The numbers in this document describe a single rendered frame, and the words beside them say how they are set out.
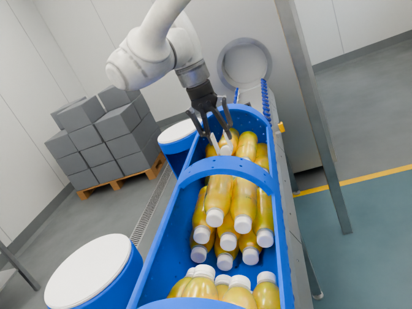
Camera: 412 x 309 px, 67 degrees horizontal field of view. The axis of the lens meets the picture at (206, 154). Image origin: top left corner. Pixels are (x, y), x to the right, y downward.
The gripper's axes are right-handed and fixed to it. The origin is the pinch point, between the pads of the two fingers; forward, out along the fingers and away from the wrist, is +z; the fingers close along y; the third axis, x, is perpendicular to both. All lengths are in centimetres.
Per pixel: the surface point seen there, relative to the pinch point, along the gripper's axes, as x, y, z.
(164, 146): -58, 46, 17
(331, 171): -73, -34, 69
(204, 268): 50, -1, 1
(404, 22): -439, -209, 91
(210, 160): 23.8, -1.8, -6.4
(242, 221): 34.3, -6.1, 5.4
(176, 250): 33.4, 12.9, 10.2
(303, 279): 30.8, -13.8, 30.6
